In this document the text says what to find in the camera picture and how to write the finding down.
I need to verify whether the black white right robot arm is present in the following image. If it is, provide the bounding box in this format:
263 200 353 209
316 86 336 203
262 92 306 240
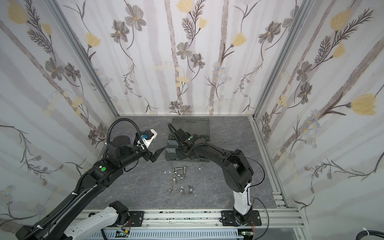
168 123 254 225

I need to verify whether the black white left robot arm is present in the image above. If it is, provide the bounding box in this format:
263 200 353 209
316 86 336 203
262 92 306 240
16 129 164 240

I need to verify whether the green plastic organizer box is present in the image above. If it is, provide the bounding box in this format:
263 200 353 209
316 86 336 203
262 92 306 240
165 117 211 162

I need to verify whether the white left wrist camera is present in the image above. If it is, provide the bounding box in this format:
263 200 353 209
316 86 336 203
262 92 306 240
138 129 158 150

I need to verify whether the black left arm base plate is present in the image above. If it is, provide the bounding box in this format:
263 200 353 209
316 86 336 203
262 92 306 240
127 211 145 227

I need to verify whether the white slotted cable duct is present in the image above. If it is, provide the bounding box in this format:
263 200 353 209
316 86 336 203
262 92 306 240
105 229 244 240

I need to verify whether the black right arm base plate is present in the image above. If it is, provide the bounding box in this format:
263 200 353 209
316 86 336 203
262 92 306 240
220 210 262 227

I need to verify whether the aluminium front rail frame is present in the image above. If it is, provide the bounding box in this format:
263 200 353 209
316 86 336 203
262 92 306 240
56 191 310 240

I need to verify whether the black corrugated cable conduit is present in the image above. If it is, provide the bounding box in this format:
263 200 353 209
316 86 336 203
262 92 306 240
28 170 88 240

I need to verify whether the black cable with tie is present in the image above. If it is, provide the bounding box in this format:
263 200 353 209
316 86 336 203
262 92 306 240
355 227 384 240

